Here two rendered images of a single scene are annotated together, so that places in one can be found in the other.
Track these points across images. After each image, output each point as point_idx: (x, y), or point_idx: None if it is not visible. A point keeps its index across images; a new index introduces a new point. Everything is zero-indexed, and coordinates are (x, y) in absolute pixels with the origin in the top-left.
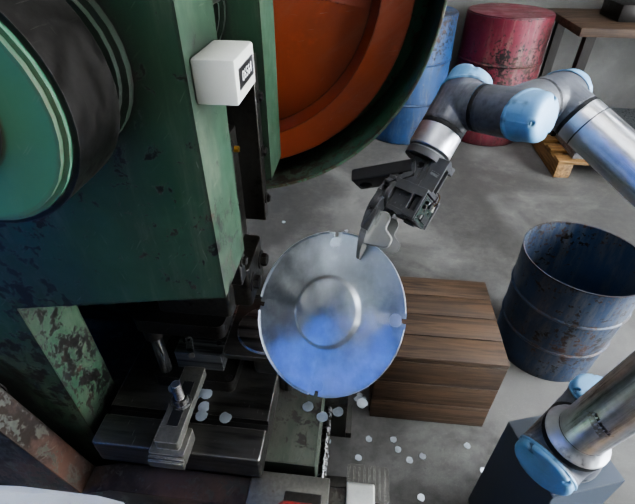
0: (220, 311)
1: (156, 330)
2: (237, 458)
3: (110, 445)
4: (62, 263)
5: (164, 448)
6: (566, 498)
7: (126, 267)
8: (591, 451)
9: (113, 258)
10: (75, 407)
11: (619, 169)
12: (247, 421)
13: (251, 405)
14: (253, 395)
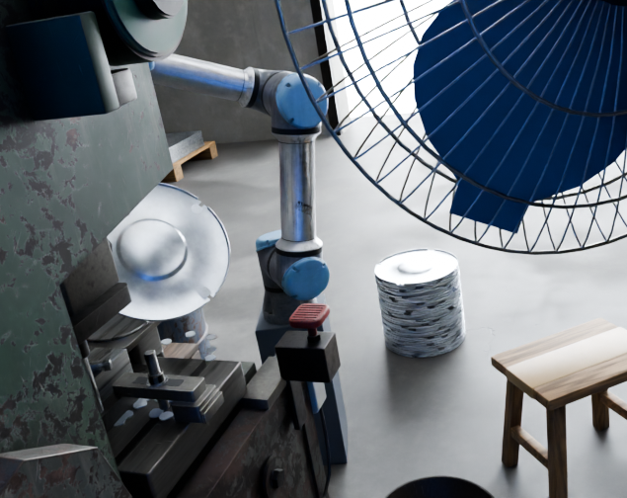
0: (113, 278)
1: (90, 330)
2: (231, 373)
3: (162, 458)
4: (89, 188)
5: (199, 396)
6: (324, 323)
7: (124, 168)
8: (313, 233)
9: (117, 162)
10: (110, 449)
11: (188, 73)
12: (195, 374)
13: (181, 369)
14: (170, 369)
